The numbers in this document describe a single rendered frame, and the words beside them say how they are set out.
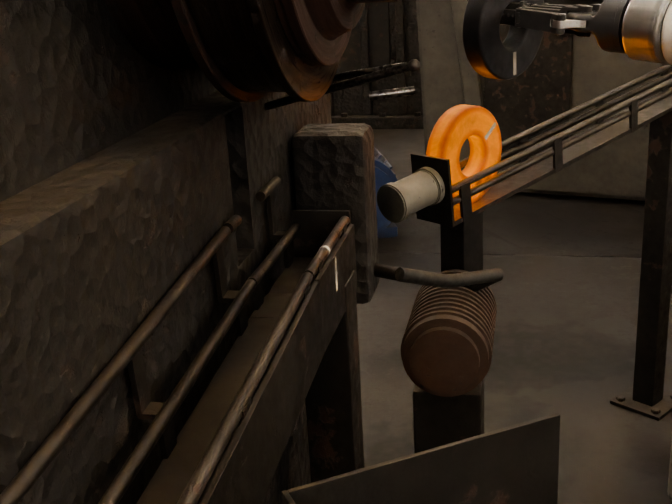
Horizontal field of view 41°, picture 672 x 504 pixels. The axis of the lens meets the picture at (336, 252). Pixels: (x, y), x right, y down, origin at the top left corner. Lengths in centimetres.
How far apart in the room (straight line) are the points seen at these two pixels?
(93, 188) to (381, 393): 157
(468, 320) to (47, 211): 76
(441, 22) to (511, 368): 179
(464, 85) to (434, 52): 19
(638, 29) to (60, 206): 78
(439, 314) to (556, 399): 94
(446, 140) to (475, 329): 29
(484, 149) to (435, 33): 229
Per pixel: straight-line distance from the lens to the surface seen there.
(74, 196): 68
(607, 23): 122
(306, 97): 90
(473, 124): 142
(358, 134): 117
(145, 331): 75
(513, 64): 136
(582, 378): 228
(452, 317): 127
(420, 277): 125
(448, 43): 371
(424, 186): 134
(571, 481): 190
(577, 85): 360
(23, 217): 64
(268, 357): 79
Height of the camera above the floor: 104
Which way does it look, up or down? 19 degrees down
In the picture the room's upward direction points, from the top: 3 degrees counter-clockwise
